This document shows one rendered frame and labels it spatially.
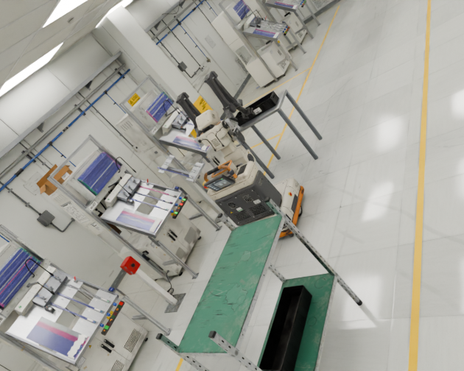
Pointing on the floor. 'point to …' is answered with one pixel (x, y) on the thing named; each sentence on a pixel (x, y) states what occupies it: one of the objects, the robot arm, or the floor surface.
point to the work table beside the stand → (287, 124)
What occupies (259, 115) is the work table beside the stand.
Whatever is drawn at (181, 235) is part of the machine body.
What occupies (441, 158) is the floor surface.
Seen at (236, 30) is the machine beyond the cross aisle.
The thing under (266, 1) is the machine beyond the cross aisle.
